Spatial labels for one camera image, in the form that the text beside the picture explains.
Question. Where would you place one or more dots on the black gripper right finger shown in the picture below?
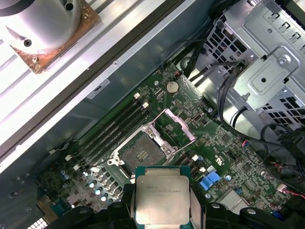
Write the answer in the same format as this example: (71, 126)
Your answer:
(214, 217)

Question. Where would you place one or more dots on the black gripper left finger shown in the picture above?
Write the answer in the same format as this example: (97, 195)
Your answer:
(119, 214)

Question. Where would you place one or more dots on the silver CPU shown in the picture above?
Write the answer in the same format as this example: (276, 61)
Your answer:
(162, 190)

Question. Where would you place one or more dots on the metal socket cover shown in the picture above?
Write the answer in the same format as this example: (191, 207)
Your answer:
(180, 124)

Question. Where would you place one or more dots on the CPU socket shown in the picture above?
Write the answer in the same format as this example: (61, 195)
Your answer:
(143, 152)

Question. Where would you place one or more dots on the black RAM slot white clips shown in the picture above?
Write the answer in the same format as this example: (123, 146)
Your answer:
(102, 127)
(110, 136)

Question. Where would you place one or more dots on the silver chipset heat sink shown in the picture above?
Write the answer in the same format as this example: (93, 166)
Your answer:
(234, 200)

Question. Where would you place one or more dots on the blue plastic connector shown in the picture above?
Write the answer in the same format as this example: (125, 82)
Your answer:
(209, 180)

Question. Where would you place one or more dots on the green motherboard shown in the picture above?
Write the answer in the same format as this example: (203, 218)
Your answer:
(214, 148)

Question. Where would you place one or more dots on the black PC case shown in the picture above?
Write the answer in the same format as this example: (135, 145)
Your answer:
(71, 112)

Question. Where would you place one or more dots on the silver coin battery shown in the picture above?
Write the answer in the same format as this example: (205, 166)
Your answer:
(172, 87)

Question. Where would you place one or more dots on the silver drive cage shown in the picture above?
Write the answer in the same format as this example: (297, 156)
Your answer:
(269, 78)

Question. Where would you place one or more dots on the square brown base plate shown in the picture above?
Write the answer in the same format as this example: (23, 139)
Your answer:
(81, 35)

